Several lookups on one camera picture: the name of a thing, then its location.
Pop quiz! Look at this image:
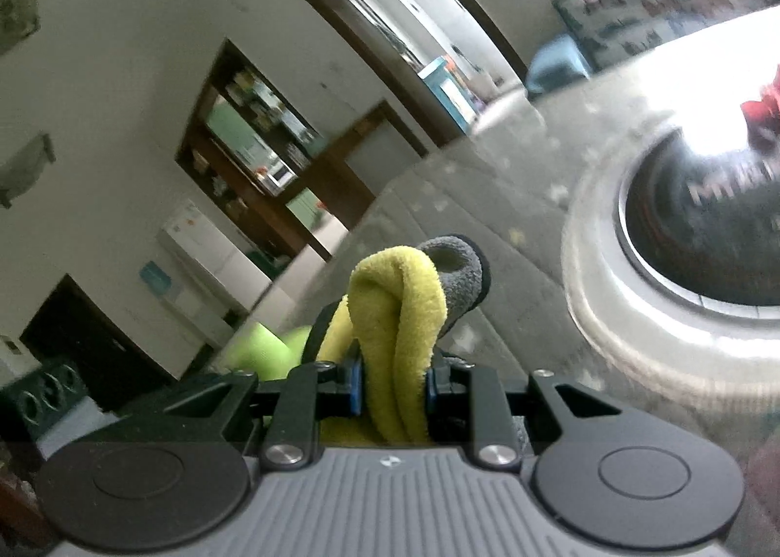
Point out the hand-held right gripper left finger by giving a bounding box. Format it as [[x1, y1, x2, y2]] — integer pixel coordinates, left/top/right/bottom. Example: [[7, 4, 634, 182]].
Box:
[[118, 358, 367, 469]]

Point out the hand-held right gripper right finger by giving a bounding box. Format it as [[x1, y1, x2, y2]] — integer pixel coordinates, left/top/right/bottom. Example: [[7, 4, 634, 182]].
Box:
[[427, 365, 625, 469]]

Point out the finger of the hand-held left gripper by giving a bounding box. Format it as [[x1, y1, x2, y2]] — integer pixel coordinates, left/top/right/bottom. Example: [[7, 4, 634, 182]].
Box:
[[303, 299, 353, 364]]

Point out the yellow and grey microfiber cloth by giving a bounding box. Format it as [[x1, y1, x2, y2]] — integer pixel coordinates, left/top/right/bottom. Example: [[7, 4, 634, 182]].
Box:
[[313, 235, 528, 449]]

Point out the round steel container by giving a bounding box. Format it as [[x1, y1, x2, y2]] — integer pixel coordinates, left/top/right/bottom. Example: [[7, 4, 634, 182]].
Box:
[[561, 124, 780, 412]]

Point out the white refrigerator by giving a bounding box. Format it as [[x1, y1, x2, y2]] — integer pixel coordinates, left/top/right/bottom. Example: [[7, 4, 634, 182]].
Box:
[[157, 200, 273, 317]]

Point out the white microwave oven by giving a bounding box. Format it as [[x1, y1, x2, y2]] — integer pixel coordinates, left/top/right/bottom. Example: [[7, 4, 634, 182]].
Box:
[[263, 162, 292, 193]]

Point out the grey quilted star table cover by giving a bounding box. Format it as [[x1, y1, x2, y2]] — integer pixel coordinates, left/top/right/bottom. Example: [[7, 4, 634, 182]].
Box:
[[244, 8, 780, 473]]

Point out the dark wooden shelf cabinet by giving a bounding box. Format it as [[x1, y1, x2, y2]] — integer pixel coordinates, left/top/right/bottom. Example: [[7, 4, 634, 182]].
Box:
[[175, 39, 327, 260]]

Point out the blue bathroom cabinet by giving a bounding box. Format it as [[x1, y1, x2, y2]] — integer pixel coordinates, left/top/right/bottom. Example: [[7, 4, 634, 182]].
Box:
[[419, 57, 480, 135]]

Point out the blue sofa cushion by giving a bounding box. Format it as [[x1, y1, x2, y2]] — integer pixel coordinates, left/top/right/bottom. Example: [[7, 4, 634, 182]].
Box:
[[526, 36, 593, 102]]

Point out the red plastic toy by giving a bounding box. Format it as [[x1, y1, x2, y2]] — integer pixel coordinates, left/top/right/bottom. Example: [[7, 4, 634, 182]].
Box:
[[739, 64, 780, 144]]

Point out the dark wooden door frame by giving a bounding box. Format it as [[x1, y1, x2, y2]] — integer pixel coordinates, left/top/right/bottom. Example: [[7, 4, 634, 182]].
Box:
[[273, 0, 529, 139]]

